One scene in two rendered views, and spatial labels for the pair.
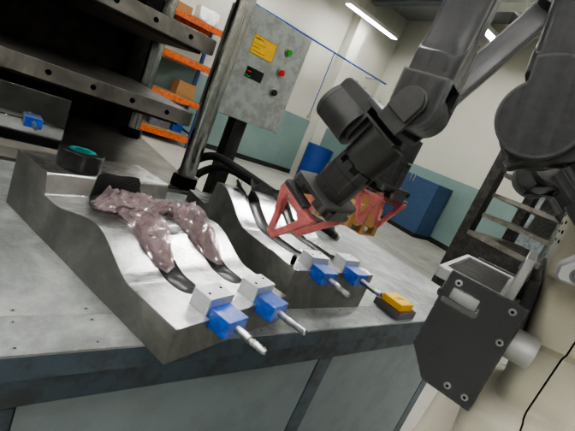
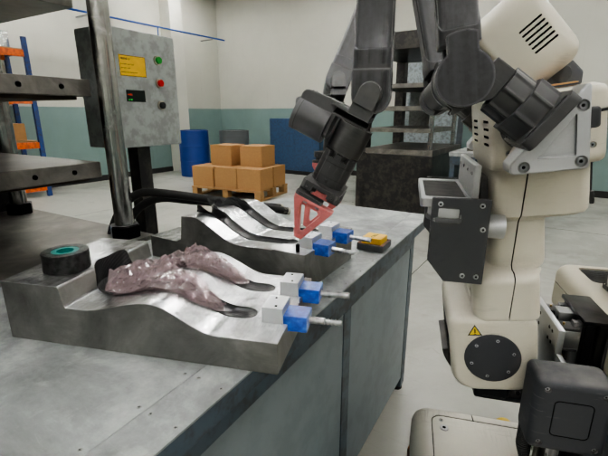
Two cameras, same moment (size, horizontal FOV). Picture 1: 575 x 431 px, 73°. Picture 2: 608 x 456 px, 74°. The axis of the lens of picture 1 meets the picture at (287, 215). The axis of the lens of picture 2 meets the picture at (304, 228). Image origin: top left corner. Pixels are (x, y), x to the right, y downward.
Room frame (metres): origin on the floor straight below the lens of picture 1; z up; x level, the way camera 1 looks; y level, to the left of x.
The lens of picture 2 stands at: (-0.10, 0.19, 1.19)
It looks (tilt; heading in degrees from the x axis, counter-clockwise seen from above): 16 degrees down; 343
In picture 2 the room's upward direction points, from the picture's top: straight up
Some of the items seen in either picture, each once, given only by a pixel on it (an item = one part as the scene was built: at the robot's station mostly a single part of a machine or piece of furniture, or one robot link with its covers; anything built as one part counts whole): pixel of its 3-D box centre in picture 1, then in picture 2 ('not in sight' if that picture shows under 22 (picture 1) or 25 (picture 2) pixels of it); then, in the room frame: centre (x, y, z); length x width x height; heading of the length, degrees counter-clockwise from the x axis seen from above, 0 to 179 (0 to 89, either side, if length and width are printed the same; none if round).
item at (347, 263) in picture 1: (358, 278); (346, 236); (0.81, -0.20, 0.89); 0.13 x 0.05 x 0.05; 44
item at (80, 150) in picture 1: (80, 158); (66, 259); (0.71, 0.41, 0.93); 0.08 x 0.08 x 0.04
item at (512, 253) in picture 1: (535, 233); (415, 126); (4.74, -2.82, 1.03); 1.54 x 0.94 x 2.06; 130
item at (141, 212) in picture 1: (158, 215); (174, 270); (0.67, 0.22, 0.90); 0.26 x 0.18 x 0.08; 60
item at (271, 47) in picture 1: (211, 191); (147, 227); (1.63, 0.34, 0.73); 0.30 x 0.22 x 1.47; 133
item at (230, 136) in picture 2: not in sight; (234, 153); (8.04, -0.85, 0.44); 0.59 x 0.59 x 0.88
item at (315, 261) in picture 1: (326, 277); (327, 248); (0.73, -0.12, 0.89); 0.13 x 0.05 x 0.05; 43
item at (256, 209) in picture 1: (279, 215); (251, 218); (0.96, 0.02, 0.92); 0.35 x 0.16 x 0.09; 43
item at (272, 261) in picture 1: (271, 230); (250, 233); (0.97, 0.02, 0.87); 0.50 x 0.26 x 0.14; 43
